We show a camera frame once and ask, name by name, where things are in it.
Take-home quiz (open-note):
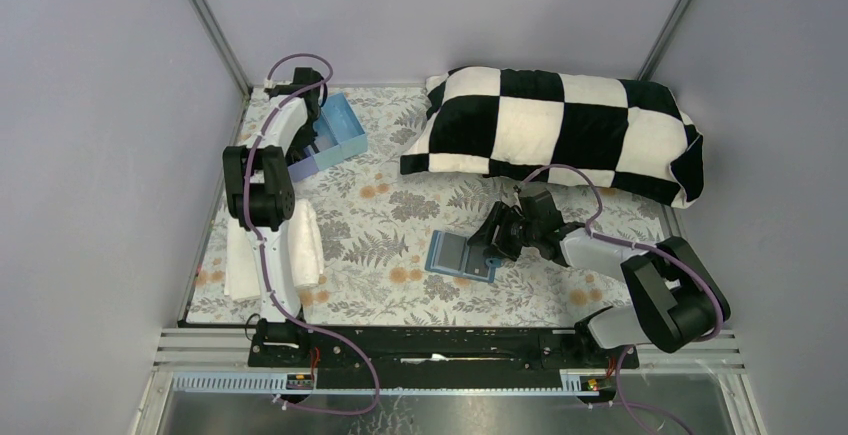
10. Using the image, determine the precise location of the blue card holder wallet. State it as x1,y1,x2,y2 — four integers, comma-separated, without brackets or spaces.
425,231,503,283

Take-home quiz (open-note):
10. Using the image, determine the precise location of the blue compartment organizer box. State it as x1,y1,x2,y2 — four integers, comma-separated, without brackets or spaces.
289,92,368,182

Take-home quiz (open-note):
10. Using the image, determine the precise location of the perforated metal cable tray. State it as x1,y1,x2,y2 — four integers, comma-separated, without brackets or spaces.
172,371,600,397

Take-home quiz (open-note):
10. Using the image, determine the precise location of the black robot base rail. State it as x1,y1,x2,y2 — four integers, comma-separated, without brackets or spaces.
248,321,639,388

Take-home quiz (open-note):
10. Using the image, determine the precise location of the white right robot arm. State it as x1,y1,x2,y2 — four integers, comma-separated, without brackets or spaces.
468,189,731,353

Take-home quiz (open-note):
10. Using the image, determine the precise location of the black and white checkered pillow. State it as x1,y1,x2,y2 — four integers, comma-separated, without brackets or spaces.
399,66,705,209

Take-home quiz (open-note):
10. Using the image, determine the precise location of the white folded towel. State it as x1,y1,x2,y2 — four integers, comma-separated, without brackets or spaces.
224,199,325,301

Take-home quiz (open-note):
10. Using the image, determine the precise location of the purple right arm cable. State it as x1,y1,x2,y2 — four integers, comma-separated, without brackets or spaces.
515,164,727,344

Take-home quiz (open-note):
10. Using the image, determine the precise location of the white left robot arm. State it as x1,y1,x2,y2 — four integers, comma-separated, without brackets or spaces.
222,67,325,323

